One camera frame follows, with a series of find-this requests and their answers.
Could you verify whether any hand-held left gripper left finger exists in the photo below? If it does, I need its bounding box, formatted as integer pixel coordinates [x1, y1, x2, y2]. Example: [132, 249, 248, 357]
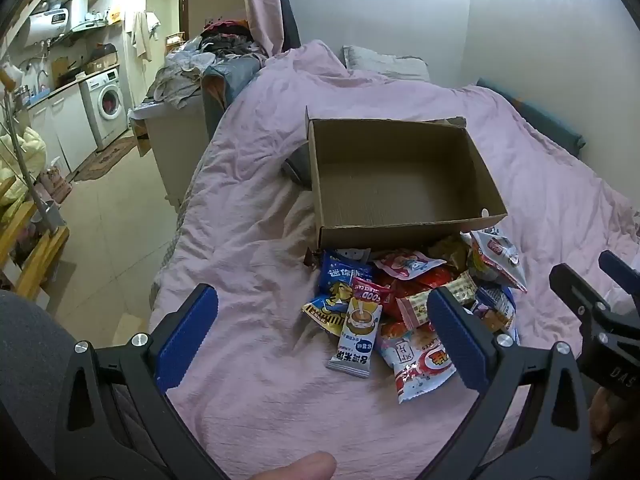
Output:
[55, 282, 221, 480]

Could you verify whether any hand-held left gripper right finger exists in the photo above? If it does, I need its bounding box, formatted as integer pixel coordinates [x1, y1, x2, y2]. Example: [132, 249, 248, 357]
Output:
[428, 285, 593, 480]

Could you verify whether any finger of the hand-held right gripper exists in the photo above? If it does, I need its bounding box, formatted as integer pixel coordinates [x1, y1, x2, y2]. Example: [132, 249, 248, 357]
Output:
[598, 249, 640, 306]
[549, 262, 613, 333]

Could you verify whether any blue white snack packet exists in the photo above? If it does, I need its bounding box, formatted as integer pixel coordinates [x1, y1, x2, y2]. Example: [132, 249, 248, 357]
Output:
[470, 282, 521, 346]

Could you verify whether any white snack bag red oval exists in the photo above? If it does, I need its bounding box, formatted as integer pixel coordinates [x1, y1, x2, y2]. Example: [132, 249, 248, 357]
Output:
[377, 322, 458, 405]

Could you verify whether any checkered wafer bar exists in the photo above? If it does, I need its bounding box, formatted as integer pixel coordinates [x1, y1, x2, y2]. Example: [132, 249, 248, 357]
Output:
[396, 270, 478, 330]

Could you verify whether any red snack packet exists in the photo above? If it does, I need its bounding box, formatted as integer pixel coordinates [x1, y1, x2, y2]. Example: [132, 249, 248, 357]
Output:
[375, 266, 456, 321]

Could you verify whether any yellow snack bag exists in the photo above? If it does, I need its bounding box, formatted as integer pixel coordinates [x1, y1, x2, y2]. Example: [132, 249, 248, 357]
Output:
[430, 234, 473, 273]

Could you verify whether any pink cartoon snack packet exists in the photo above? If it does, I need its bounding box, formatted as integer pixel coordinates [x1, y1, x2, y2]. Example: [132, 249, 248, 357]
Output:
[374, 252, 447, 281]

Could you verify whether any grey milk tea sachet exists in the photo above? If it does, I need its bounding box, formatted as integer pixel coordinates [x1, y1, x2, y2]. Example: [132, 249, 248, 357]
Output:
[326, 276, 392, 380]

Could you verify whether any yellow striped snack packet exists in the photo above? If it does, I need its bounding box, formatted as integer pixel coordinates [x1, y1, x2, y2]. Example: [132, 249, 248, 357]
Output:
[301, 295, 351, 337]

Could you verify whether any person's right hand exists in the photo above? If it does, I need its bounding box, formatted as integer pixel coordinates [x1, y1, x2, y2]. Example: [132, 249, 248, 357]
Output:
[589, 388, 640, 461]

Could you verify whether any person's left hand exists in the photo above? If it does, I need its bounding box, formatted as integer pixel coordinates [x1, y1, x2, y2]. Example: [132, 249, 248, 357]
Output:
[248, 451, 337, 480]

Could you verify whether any pink blanket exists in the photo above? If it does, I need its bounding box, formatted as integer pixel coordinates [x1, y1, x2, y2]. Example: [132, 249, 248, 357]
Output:
[150, 40, 640, 480]

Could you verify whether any wooden rack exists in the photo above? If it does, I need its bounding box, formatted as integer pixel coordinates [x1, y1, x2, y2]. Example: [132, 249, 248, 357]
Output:
[0, 180, 71, 301]

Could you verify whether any teal bed cushion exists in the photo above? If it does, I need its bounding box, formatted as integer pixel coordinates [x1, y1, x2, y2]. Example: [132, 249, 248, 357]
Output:
[475, 77, 587, 150]

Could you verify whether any white storage cabinet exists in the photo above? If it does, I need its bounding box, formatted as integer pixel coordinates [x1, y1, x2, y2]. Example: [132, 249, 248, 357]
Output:
[131, 102, 211, 206]

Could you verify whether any brown floor rug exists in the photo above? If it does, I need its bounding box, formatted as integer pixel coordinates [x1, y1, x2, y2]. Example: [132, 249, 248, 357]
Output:
[75, 135, 138, 183]

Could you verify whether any grey metal pole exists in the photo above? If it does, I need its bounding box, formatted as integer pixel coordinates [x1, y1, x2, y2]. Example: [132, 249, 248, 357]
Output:
[0, 95, 66, 231]

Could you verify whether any white kitchen base cabinet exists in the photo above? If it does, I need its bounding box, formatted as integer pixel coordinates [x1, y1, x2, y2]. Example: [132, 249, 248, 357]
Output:
[27, 82, 98, 173]

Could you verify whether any pale yellow jacket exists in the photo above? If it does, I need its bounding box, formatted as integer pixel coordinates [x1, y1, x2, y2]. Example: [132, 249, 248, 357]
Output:
[0, 127, 48, 206]

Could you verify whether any white washing machine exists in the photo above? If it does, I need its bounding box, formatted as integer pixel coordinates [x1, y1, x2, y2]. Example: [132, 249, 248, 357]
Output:
[79, 67, 130, 151]

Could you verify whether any pile of clothes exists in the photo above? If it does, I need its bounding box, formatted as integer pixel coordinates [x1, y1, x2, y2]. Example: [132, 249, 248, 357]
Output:
[147, 17, 268, 111]

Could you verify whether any brown cardboard storage box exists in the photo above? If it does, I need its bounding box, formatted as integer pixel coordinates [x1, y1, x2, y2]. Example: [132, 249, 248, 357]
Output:
[82, 52, 118, 75]

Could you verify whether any grey pillow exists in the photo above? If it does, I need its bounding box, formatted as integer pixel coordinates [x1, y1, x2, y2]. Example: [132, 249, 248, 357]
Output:
[342, 45, 431, 82]

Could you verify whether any white hanging towel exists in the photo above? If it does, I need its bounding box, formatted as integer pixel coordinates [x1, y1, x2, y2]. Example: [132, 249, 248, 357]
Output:
[131, 10, 162, 61]

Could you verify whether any pink curtain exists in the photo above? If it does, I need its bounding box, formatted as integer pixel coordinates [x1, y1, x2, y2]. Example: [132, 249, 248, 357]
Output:
[241, 0, 288, 58]

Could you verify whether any black padded pole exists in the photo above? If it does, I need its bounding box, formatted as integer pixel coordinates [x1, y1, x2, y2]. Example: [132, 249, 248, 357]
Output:
[272, 0, 302, 53]

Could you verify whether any white water heater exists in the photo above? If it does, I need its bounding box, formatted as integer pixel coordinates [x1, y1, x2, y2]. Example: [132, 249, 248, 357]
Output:
[27, 0, 90, 43]

